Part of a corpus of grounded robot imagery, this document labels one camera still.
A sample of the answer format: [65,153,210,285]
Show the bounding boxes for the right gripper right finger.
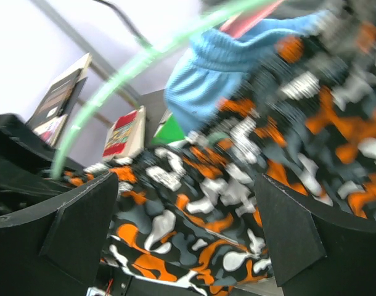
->
[254,175,376,295]

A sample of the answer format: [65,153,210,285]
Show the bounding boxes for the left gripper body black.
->
[0,113,74,216]

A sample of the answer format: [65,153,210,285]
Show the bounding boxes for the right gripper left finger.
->
[0,173,118,295]

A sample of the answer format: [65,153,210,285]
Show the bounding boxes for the green plastic hanger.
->
[50,1,273,179]

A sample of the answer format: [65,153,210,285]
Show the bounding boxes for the orange camouflage shorts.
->
[63,11,376,295]

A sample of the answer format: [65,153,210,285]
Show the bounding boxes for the light blue shorts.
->
[164,11,323,134]

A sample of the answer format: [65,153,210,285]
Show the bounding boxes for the pink plastic hanger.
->
[219,0,283,39]

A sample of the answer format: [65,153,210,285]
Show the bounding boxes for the red pink comic book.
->
[33,114,67,147]

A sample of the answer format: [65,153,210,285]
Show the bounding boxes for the dark brown book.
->
[27,68,82,129]

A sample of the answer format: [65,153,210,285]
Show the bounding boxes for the white two-tier shelf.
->
[27,52,145,161]

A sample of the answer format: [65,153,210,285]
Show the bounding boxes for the red yellow book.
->
[102,105,146,160]

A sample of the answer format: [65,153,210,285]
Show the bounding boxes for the green folder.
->
[151,115,185,144]

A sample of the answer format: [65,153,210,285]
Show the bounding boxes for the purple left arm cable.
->
[92,0,152,50]

